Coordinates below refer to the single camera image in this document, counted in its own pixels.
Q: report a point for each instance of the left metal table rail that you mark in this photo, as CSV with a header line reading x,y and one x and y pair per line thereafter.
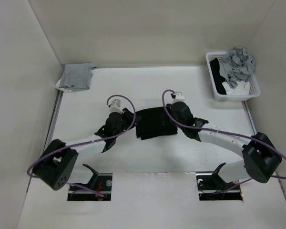
x,y
53,120

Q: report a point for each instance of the metal table rail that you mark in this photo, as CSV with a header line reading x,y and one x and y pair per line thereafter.
x,y
249,117
53,120

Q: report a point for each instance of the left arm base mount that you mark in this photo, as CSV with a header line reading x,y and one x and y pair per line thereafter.
x,y
103,185

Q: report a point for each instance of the folded grey tank top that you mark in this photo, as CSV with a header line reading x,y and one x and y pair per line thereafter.
x,y
76,75

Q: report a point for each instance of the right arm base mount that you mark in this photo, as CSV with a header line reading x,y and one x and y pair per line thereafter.
x,y
212,188

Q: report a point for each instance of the black tank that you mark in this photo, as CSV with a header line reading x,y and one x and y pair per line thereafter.
x,y
218,79
153,122

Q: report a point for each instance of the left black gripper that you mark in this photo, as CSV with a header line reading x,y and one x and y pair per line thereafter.
x,y
129,117

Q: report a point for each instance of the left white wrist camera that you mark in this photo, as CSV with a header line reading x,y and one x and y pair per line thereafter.
x,y
115,106

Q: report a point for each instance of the crumpled grey tank top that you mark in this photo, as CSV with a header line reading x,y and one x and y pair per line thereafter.
x,y
236,65

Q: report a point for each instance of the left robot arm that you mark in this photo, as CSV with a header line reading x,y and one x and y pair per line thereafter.
x,y
56,165

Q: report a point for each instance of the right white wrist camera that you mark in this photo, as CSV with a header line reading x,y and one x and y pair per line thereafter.
x,y
177,97

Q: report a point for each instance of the right metal table rail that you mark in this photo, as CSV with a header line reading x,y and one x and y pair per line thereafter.
x,y
249,117

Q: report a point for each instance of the white tank top in basket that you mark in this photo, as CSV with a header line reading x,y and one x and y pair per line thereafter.
x,y
242,88

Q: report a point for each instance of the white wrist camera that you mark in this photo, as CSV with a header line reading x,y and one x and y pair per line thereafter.
x,y
177,97
115,106

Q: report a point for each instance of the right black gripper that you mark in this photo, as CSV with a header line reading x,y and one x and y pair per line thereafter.
x,y
170,104

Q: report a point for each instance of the folded white tank top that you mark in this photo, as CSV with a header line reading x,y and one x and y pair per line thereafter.
x,y
62,87

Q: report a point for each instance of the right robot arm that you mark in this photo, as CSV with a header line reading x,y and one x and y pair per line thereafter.
x,y
259,160

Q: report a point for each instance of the white plastic laundry basket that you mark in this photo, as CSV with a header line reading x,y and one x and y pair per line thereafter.
x,y
254,90

